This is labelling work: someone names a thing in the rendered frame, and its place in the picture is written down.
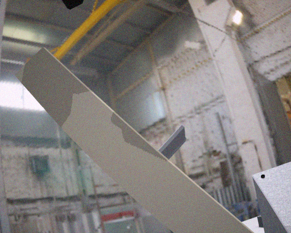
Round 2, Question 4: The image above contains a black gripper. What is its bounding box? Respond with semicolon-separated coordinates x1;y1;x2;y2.
62;0;83;9

